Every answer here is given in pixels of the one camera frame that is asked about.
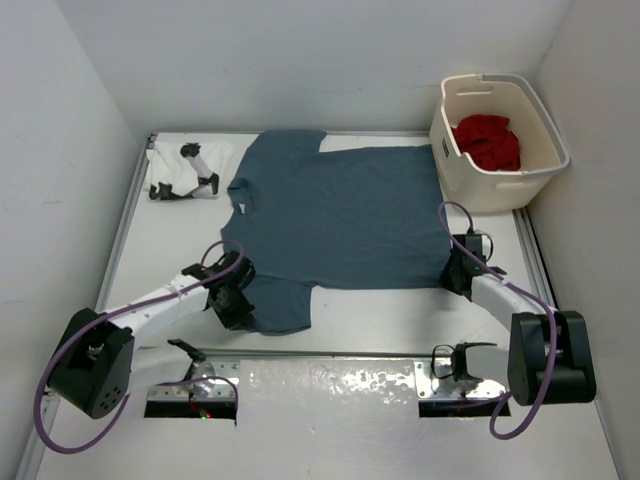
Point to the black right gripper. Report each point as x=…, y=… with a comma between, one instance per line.
x=445, y=282

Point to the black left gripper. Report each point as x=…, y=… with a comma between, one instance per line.
x=241, y=318

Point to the teal blue t shirt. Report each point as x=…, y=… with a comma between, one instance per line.
x=357, y=219

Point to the white printed t shirt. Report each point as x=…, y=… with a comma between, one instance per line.
x=191, y=170

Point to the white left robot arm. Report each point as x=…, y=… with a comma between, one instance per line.
x=102, y=357

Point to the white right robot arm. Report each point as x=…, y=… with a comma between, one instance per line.
x=549, y=355

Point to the cream plastic laundry basket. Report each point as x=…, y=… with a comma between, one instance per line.
x=542, y=150

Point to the red t shirt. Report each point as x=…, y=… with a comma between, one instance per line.
x=489, y=141

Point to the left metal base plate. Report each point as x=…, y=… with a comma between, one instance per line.
x=220, y=373

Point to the metal base plate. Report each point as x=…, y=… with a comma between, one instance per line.
x=220, y=373
x=434, y=382

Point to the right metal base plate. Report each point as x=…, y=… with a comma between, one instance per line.
x=434, y=382

